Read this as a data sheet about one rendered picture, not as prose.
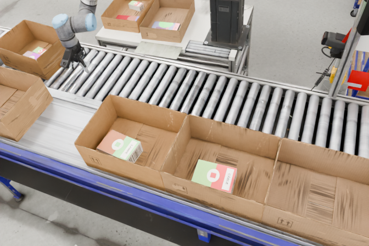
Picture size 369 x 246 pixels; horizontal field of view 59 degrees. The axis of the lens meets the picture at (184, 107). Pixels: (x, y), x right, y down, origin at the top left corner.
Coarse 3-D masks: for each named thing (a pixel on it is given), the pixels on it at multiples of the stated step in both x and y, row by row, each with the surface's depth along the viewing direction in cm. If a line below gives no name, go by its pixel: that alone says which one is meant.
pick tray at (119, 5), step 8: (120, 0) 248; (128, 0) 254; (136, 0) 253; (144, 0) 251; (152, 0) 236; (112, 8) 239; (120, 8) 248; (128, 8) 247; (144, 8) 245; (104, 16) 232; (112, 16) 241; (104, 24) 231; (112, 24) 229; (120, 24) 226; (128, 24) 224; (136, 24) 221; (136, 32) 227
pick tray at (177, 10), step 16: (160, 0) 240; (176, 0) 236; (192, 0) 232; (144, 16) 222; (160, 16) 236; (176, 16) 234; (192, 16) 234; (144, 32) 218; (160, 32) 214; (176, 32) 210
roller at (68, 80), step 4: (92, 52) 218; (88, 56) 216; (92, 56) 217; (88, 60) 214; (76, 68) 209; (80, 68) 209; (72, 72) 207; (76, 72) 207; (72, 76) 204; (68, 80) 202; (72, 80) 204; (64, 84) 200; (68, 84) 201; (60, 88) 198; (64, 88) 199
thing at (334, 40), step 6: (324, 36) 156; (330, 36) 155; (336, 36) 155; (342, 36) 155; (324, 42) 157; (330, 42) 155; (336, 42) 154; (342, 42) 153; (330, 48) 161; (336, 48) 158; (342, 48) 155
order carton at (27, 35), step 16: (16, 32) 219; (32, 32) 228; (48, 32) 218; (0, 48) 202; (16, 48) 222; (32, 48) 225; (48, 48) 197; (64, 48) 209; (16, 64) 208; (32, 64) 197; (48, 64) 201
